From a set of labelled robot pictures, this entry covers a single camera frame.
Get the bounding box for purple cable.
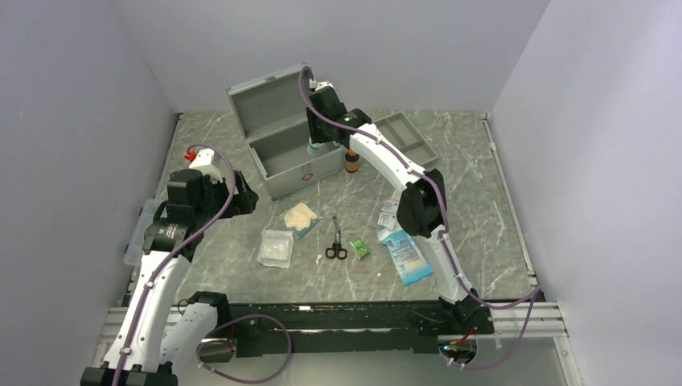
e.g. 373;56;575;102
109;142;238;386
297;64;542;372

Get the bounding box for small green box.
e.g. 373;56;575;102
349;238;371;260

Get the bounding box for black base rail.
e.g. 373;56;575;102
207;300;494;358

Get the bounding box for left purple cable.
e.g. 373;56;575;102
109;142;238;386

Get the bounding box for black handled scissors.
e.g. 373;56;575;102
325;214;347;260

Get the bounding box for grey metal medicine case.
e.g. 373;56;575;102
227;64;345;200

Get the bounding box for cream latex gloves packet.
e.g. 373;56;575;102
283;203;322;238

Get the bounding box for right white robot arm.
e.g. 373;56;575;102
298;79;494;334

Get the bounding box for clear plastic storage box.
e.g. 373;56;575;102
123;199;162;266

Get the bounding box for clear bag alcohol wipes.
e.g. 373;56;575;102
377;199;399;230

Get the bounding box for brown bottle orange cap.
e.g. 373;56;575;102
344;150;360;173

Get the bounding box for grey plastic divider tray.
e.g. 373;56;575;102
374;112;438;167

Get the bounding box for white bottle green label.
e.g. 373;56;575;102
306;138;323;156

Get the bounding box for blue white medical pouch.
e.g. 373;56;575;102
377;228;433;285

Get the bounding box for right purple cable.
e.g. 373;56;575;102
297;64;542;372

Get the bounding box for clear gauze pad packet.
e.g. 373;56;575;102
257;229;294;269

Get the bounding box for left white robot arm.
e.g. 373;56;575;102
80;169;259;385

